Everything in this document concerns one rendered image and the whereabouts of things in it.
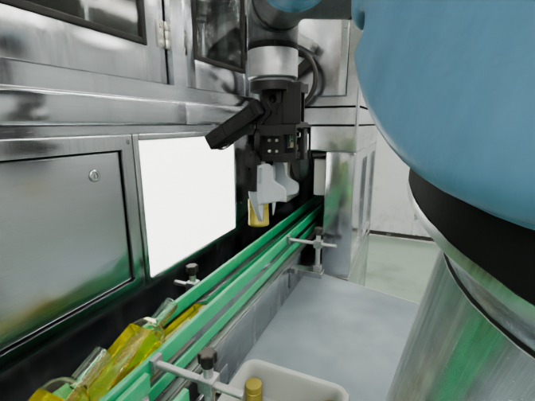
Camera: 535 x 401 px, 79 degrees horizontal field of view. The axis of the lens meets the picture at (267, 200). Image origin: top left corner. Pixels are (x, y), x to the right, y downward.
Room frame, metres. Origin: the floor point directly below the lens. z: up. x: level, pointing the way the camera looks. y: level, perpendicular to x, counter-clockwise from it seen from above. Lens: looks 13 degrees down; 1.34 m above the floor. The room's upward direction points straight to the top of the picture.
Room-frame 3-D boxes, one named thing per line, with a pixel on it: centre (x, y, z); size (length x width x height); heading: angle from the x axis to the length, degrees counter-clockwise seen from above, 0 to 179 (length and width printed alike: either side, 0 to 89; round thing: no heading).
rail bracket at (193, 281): (0.73, 0.20, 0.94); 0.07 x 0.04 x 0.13; 66
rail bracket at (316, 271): (1.01, -0.14, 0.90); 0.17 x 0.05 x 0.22; 66
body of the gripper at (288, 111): (0.51, -0.02, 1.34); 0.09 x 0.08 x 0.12; 65
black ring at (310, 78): (1.23, -0.08, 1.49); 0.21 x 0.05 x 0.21; 66
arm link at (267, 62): (0.52, -0.01, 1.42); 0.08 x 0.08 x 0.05
